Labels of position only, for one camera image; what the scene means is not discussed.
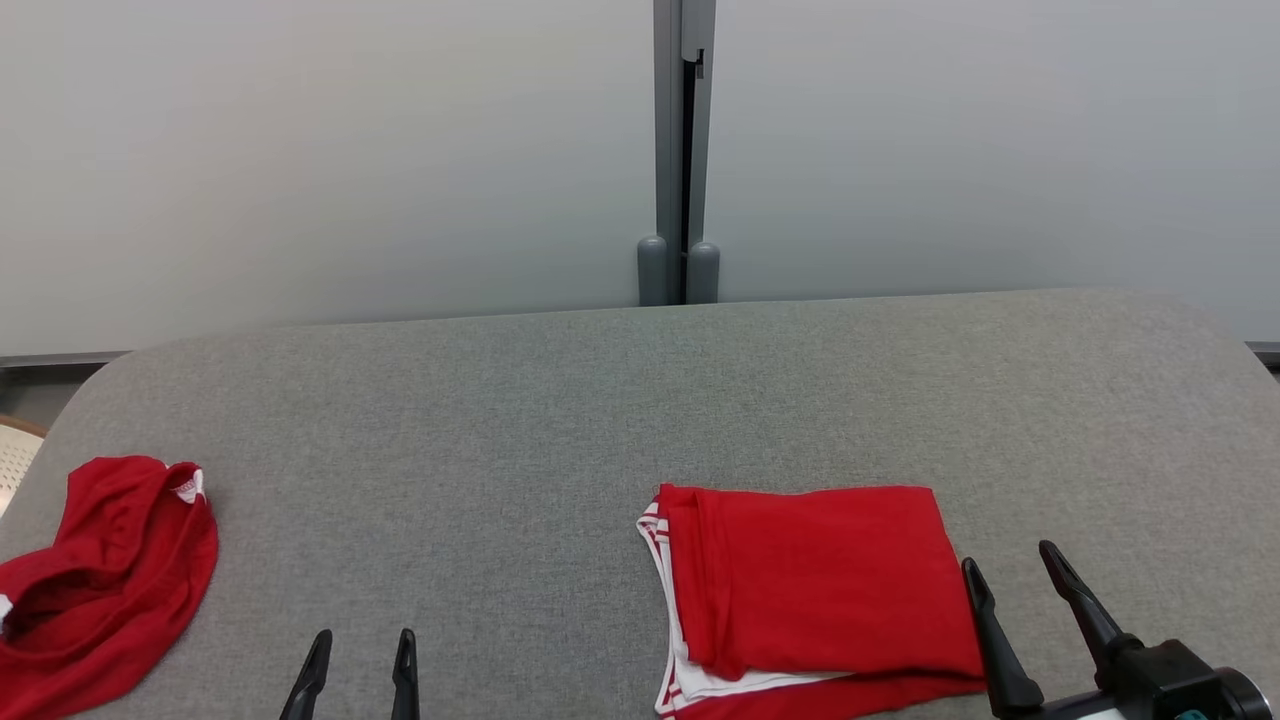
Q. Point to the red garment with lacy trim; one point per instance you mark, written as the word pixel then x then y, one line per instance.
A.
pixel 110 590

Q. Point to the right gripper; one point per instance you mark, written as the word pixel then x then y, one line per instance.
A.
pixel 1060 710

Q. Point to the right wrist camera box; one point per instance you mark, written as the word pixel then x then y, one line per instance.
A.
pixel 1170 680

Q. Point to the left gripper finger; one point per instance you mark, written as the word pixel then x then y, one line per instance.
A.
pixel 405 680
pixel 308 680

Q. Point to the cream perforated laundry basket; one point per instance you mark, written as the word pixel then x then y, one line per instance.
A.
pixel 15 460

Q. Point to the red jersey with white stripes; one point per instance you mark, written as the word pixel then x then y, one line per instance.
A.
pixel 820 580

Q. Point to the grey partition base rail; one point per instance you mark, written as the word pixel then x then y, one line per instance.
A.
pixel 60 357

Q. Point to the grey partition post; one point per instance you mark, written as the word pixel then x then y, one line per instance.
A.
pixel 682 150

